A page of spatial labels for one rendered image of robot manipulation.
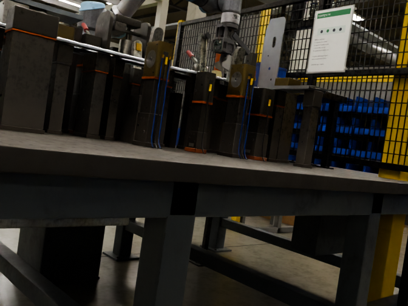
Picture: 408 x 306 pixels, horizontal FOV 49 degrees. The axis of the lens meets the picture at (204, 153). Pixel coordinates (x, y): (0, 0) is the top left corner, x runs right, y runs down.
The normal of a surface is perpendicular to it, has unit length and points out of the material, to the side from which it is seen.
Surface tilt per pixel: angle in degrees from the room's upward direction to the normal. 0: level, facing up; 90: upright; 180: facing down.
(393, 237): 90
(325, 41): 90
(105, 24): 90
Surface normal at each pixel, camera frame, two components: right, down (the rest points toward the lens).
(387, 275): 0.60, 0.11
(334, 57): -0.79, -0.10
